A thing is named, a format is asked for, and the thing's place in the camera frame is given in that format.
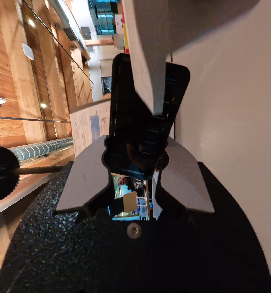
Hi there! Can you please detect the black multi-port USB hub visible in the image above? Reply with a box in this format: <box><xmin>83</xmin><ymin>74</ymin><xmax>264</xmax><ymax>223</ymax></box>
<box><xmin>108</xmin><ymin>53</ymin><xmax>191</xmax><ymax>180</ymax></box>

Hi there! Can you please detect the black ribbed knob with rod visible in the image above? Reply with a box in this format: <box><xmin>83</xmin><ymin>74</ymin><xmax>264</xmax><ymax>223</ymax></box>
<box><xmin>0</xmin><ymin>145</ymin><xmax>65</xmax><ymax>204</ymax></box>

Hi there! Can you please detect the white oval ceiling device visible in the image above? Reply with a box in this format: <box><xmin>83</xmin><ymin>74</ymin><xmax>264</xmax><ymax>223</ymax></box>
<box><xmin>22</xmin><ymin>43</ymin><xmax>35</xmax><ymax>60</ymax></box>

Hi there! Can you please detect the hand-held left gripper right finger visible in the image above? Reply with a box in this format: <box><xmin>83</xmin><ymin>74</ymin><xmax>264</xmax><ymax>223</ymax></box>
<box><xmin>155</xmin><ymin>136</ymin><xmax>215</xmax><ymax>214</ymax></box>

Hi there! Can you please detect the white cardboard box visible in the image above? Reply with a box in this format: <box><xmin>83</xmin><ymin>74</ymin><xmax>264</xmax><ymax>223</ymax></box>
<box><xmin>69</xmin><ymin>100</ymin><xmax>111</xmax><ymax>158</ymax></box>

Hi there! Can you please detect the beige chair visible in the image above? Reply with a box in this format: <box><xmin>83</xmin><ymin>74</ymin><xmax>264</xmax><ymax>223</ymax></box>
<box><xmin>123</xmin><ymin>192</ymin><xmax>139</xmax><ymax>212</ymax></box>

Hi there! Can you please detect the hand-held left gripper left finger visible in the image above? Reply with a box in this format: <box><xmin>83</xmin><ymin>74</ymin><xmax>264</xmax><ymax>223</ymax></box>
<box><xmin>55</xmin><ymin>135</ymin><xmax>115</xmax><ymax>215</ymax></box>

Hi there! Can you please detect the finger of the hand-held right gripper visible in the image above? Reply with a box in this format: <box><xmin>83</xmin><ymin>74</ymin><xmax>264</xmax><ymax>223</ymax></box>
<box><xmin>122</xmin><ymin>0</ymin><xmax>263</xmax><ymax>115</ymax></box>

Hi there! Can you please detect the silver spiral air duct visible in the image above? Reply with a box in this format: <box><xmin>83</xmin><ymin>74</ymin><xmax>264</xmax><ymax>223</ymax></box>
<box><xmin>8</xmin><ymin>137</ymin><xmax>74</xmax><ymax>162</ymax></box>
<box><xmin>49</xmin><ymin>0</ymin><xmax>86</xmax><ymax>50</ymax></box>

